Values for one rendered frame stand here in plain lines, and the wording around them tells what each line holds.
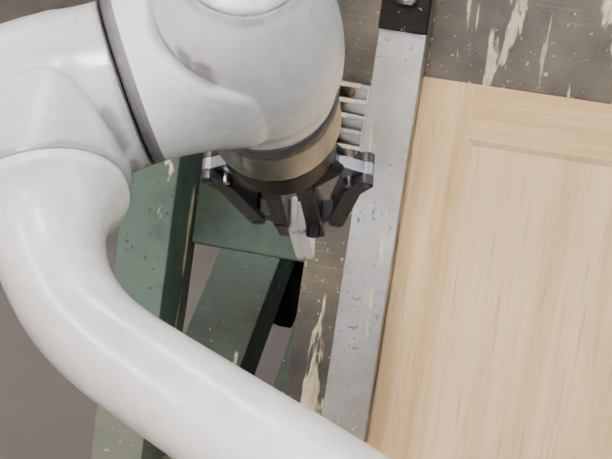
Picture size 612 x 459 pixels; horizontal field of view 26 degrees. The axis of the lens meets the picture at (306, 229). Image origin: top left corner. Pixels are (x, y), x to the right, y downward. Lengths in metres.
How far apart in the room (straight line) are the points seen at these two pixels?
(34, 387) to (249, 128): 2.08
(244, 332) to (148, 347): 1.13
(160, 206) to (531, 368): 0.43
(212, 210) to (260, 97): 0.77
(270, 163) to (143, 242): 0.61
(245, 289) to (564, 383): 0.58
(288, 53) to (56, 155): 0.14
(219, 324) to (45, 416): 1.00
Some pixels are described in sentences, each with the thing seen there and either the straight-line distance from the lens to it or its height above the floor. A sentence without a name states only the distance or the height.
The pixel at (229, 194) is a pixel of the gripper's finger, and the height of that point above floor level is 1.46.
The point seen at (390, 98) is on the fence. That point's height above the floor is 1.28.
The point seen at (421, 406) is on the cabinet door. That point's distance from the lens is 1.45.
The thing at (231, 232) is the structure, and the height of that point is 1.09.
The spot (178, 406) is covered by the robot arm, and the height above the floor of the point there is 1.62.
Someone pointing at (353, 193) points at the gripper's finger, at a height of 1.48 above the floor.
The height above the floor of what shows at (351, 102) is 1.26.
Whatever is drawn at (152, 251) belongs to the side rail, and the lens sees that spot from 1.44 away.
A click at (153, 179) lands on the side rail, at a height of 1.18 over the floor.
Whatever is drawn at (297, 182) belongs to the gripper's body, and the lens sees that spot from 0.90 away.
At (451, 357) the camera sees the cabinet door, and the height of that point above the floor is 1.05.
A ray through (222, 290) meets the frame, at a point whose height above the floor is 0.79.
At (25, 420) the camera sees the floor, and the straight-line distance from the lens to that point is 2.76.
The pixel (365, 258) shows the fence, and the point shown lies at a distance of 1.40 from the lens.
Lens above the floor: 2.13
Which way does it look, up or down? 44 degrees down
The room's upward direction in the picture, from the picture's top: straight up
